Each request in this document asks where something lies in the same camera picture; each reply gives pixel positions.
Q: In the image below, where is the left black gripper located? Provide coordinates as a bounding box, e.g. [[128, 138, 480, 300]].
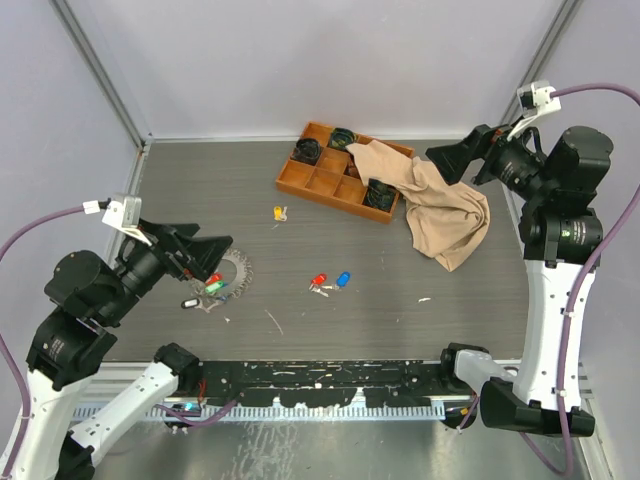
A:
[[102, 215, 234, 321]]

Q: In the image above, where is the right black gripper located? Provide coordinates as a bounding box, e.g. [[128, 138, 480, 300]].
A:
[[426, 113, 556, 201]]

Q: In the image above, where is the green tagged key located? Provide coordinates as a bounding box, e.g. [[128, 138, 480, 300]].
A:
[[205, 281, 225, 294]]

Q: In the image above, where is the black tagged key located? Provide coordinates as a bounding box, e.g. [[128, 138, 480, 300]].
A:
[[181, 298, 201, 310]]

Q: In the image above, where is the metal disc keyring holder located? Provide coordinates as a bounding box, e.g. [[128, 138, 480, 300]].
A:
[[189, 248, 253, 306]]

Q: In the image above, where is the red tag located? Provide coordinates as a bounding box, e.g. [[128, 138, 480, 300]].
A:
[[205, 273, 222, 285]]

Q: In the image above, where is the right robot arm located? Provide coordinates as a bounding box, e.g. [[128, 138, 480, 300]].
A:
[[426, 125, 613, 437]]

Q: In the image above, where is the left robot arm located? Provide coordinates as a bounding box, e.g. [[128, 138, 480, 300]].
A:
[[1, 222, 233, 479]]

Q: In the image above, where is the beige cloth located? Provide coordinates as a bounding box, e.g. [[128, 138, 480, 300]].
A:
[[347, 140, 491, 272]]

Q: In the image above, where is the dark band coil right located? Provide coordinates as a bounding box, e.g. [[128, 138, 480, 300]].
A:
[[363, 179, 396, 212]]

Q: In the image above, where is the dark band coil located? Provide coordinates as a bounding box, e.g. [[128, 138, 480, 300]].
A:
[[363, 179, 396, 212], [291, 138, 323, 166], [328, 127, 358, 151]]

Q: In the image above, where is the yellow tagged key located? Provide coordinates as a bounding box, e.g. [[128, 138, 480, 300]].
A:
[[273, 206, 288, 222]]

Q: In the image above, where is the dark band coil top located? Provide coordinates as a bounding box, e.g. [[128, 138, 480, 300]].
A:
[[328, 127, 358, 151]]

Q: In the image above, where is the wooden compartment tray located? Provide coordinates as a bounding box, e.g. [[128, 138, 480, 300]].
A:
[[276, 121, 400, 224]]

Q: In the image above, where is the red tagged key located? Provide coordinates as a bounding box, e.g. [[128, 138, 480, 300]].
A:
[[309, 273, 328, 297]]

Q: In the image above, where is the dark band coil left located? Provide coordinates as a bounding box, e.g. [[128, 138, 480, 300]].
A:
[[291, 138, 323, 166]]

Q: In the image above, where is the blue tagged key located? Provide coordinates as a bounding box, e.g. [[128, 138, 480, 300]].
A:
[[323, 271, 351, 290]]

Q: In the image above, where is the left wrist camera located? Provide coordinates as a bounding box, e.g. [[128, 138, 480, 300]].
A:
[[102, 194, 144, 240]]

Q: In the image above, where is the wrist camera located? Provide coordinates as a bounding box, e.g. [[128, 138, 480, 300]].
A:
[[507, 80, 561, 141], [102, 194, 144, 240]]

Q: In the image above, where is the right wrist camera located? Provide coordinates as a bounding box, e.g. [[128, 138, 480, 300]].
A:
[[507, 80, 561, 141]]

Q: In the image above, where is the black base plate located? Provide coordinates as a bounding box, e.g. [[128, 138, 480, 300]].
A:
[[178, 360, 471, 408]]

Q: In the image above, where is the grey cable duct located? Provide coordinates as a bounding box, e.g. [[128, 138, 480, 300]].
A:
[[72, 402, 446, 424]]

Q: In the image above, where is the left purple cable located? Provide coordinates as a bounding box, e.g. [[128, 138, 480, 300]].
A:
[[0, 199, 109, 480]]

